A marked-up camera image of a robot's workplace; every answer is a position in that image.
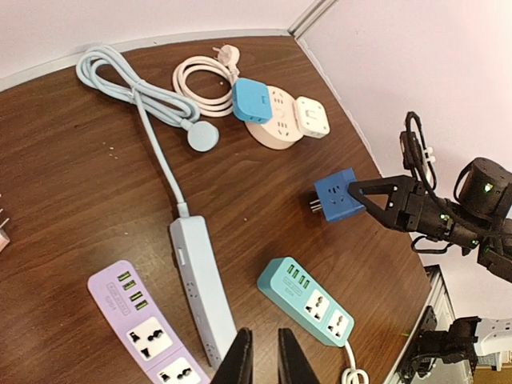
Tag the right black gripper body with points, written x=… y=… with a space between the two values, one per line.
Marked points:
x=418 y=214

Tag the pink charger plug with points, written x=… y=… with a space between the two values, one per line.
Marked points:
x=4 y=237

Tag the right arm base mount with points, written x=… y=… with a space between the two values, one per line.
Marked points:
x=428 y=344

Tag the light blue small adapter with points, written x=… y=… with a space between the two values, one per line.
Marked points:
x=251 y=101

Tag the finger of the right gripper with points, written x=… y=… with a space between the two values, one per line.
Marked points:
x=393 y=187

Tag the white small adapter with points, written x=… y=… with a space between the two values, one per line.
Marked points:
x=311 y=117

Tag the pink round socket hub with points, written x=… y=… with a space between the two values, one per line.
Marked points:
x=281 y=131

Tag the light blue power strip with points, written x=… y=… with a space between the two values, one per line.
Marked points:
x=203 y=286

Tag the dark blue cube adapter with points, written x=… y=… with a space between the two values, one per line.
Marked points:
x=333 y=198

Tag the teal blue socket box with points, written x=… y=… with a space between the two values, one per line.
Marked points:
x=290 y=287

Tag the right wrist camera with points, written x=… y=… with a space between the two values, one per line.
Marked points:
x=483 y=189

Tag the right aluminium frame post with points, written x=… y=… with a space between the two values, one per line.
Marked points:
x=309 y=17

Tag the white round plug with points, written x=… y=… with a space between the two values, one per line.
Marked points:
x=202 y=136

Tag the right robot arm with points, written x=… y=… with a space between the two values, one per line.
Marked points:
x=469 y=233

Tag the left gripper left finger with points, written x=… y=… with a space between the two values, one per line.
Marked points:
x=237 y=365

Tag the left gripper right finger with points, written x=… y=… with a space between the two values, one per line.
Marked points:
x=293 y=366

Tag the purple power strip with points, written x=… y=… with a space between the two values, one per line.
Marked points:
x=133 y=315

